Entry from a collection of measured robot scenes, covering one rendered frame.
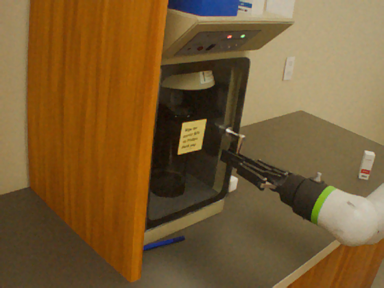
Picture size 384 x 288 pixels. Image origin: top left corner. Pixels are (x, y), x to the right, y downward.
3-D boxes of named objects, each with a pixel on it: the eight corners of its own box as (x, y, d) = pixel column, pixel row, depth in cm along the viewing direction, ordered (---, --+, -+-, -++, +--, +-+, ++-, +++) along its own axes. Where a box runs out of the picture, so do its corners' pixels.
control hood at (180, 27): (149, 56, 88) (154, 7, 84) (251, 47, 110) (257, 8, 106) (189, 72, 81) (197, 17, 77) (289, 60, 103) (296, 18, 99)
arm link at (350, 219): (381, 207, 84) (356, 256, 85) (393, 210, 93) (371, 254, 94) (324, 179, 92) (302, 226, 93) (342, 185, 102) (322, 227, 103)
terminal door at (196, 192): (138, 233, 106) (152, 66, 89) (225, 197, 126) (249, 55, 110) (140, 234, 105) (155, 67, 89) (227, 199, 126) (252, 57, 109)
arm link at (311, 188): (304, 230, 95) (324, 221, 102) (321, 182, 92) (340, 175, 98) (283, 219, 99) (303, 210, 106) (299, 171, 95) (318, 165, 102)
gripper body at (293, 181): (315, 176, 102) (284, 160, 108) (297, 182, 96) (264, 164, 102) (306, 204, 105) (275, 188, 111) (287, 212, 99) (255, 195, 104)
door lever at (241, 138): (223, 161, 117) (216, 162, 116) (232, 126, 115) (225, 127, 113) (238, 169, 114) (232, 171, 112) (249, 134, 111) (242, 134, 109)
